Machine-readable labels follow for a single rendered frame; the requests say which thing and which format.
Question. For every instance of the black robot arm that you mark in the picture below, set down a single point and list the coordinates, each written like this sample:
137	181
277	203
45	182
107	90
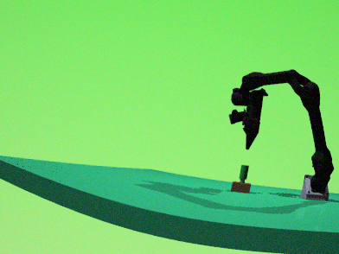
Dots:
309	93

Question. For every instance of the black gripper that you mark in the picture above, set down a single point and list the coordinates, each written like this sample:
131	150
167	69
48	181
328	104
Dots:
251	122

